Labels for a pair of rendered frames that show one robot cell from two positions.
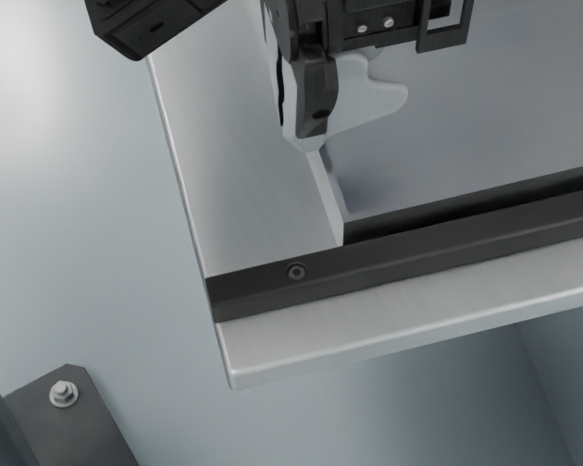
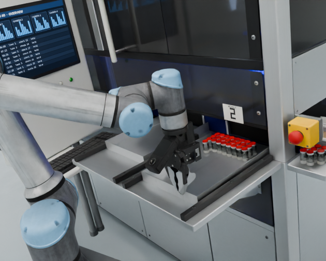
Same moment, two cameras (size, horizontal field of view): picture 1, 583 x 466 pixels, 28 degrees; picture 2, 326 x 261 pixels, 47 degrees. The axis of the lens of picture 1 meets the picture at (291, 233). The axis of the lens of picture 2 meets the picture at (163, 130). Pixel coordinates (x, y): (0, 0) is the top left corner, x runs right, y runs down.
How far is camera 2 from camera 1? 0.64 m
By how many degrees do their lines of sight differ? 39
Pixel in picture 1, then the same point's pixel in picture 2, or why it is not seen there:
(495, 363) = not seen: outside the picture
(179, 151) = (160, 207)
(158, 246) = not seen: outside the picture
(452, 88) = (198, 182)
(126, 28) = (158, 166)
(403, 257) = (208, 198)
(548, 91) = (212, 176)
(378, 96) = (192, 175)
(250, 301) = (189, 214)
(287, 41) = (179, 163)
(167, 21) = (163, 164)
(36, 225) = not seen: outside the picture
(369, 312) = (208, 210)
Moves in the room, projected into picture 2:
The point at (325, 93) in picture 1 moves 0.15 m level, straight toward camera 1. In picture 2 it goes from (187, 170) to (216, 193)
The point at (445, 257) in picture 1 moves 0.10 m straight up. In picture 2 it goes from (214, 197) to (210, 166)
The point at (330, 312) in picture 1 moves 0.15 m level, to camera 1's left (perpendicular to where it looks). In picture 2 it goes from (202, 213) to (154, 235)
